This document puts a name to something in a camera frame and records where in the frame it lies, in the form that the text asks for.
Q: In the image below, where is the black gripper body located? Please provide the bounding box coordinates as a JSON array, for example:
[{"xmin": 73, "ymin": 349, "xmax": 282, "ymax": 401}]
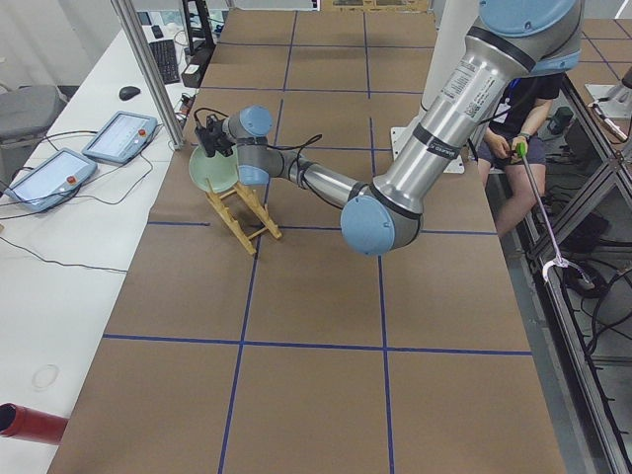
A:
[{"xmin": 195, "ymin": 115, "xmax": 232, "ymax": 157}]

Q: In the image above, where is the pale green plate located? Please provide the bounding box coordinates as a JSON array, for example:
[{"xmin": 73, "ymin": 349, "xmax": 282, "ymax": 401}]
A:
[{"xmin": 189, "ymin": 146, "xmax": 239, "ymax": 194}]

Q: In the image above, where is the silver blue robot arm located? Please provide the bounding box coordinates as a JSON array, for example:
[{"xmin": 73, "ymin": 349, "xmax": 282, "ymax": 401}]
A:
[{"xmin": 195, "ymin": 1, "xmax": 584, "ymax": 256}]

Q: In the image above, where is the black box on desk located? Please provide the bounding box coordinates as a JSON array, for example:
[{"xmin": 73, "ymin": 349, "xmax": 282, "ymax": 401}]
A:
[{"xmin": 181, "ymin": 64, "xmax": 203, "ymax": 89}]

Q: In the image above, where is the wooden dish rack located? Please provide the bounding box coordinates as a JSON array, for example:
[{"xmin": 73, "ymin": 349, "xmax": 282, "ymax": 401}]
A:
[{"xmin": 205, "ymin": 182, "xmax": 282, "ymax": 256}]

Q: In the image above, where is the far teach pendant tablet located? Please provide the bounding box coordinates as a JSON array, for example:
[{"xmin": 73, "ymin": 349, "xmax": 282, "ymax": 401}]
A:
[{"xmin": 82, "ymin": 111, "xmax": 158, "ymax": 164}]

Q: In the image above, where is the teach pendant tablet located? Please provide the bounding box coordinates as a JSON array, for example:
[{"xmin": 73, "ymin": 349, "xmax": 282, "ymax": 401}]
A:
[
  {"xmin": 5, "ymin": 148, "xmax": 97, "ymax": 211},
  {"xmin": 82, "ymin": 111, "xmax": 158, "ymax": 164}
]

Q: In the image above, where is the black computer mouse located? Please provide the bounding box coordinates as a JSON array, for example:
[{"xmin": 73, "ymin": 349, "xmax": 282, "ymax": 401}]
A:
[{"xmin": 118, "ymin": 86, "xmax": 141, "ymax": 102}]

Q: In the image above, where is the black keyboard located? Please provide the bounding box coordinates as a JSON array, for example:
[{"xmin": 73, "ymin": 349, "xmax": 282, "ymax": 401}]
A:
[{"xmin": 149, "ymin": 39, "xmax": 180, "ymax": 84}]

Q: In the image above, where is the near teach pendant tablet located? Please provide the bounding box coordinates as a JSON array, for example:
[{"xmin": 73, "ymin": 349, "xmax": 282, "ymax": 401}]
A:
[{"xmin": 5, "ymin": 148, "xmax": 97, "ymax": 211}]

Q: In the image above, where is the grey office chair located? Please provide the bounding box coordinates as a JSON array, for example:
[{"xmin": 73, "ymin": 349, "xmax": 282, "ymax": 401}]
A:
[{"xmin": 1, "ymin": 85, "xmax": 67, "ymax": 145}]

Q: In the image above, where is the seated person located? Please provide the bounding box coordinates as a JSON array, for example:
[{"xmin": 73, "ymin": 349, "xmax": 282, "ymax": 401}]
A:
[{"xmin": 477, "ymin": 73, "xmax": 564, "ymax": 237}]

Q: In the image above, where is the red cylinder tube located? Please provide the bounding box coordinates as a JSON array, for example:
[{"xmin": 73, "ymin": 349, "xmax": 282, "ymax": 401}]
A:
[{"xmin": 1, "ymin": 403, "xmax": 68, "ymax": 445}]

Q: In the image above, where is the aluminium frame post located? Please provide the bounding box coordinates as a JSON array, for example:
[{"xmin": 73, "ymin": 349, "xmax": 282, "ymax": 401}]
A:
[{"xmin": 111, "ymin": 0, "xmax": 185, "ymax": 150}]

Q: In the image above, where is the green handled reacher grabber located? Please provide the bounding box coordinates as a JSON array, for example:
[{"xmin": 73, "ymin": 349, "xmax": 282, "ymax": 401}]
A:
[{"xmin": 514, "ymin": 142, "xmax": 593, "ymax": 286}]

